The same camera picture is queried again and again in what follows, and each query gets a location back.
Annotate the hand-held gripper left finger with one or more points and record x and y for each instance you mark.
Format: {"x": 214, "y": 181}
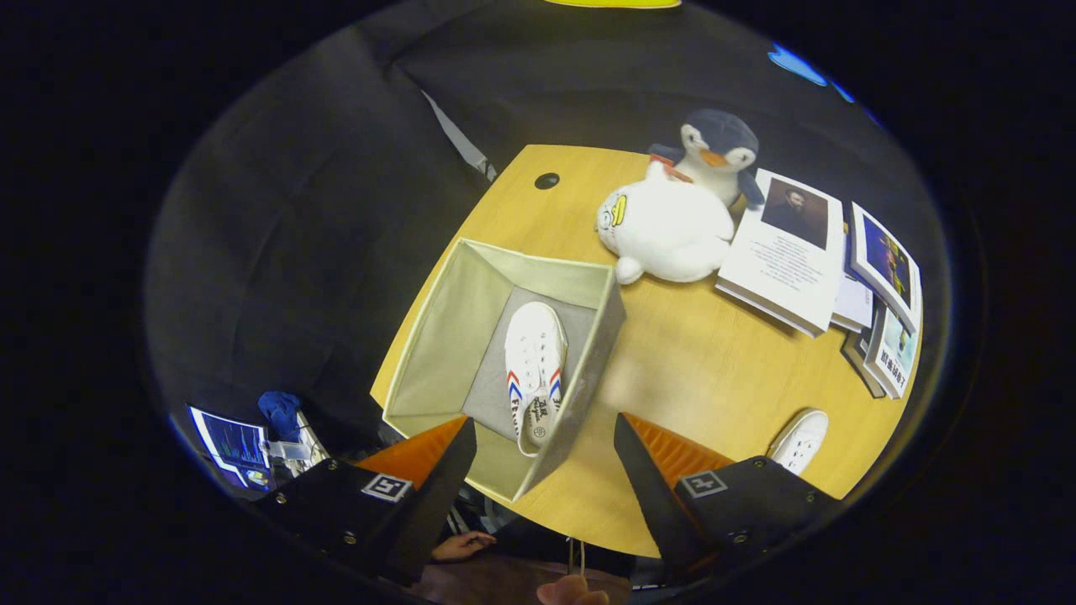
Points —
{"x": 441, "y": 496}

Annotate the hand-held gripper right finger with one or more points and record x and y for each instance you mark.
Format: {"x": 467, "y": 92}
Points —
{"x": 647, "y": 496}

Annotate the beige fabric storage box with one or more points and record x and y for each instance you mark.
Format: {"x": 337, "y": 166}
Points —
{"x": 445, "y": 353}

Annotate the white canvas shoe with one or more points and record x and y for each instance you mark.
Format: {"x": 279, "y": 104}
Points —
{"x": 803, "y": 441}
{"x": 534, "y": 353}

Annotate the blue cloth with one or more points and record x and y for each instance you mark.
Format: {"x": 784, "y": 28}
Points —
{"x": 280, "y": 412}

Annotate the computer monitor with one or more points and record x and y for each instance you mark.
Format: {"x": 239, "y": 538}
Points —
{"x": 231, "y": 445}

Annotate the dark book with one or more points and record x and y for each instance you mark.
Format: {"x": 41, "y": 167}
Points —
{"x": 859, "y": 357}

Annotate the white book with portrait cover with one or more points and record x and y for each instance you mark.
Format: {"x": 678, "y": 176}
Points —
{"x": 782, "y": 269}

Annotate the white duck plush toy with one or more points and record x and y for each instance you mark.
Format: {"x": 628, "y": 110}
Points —
{"x": 672, "y": 231}

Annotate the thin white booklet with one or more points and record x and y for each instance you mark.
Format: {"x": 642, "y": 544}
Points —
{"x": 853, "y": 302}

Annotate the book with pale green cover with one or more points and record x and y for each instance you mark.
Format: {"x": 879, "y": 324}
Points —
{"x": 895, "y": 357}

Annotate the book with blue picture cover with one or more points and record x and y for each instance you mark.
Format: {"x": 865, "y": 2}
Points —
{"x": 887, "y": 260}

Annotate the penguin plush toy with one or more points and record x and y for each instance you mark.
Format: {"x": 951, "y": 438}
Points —
{"x": 723, "y": 147}

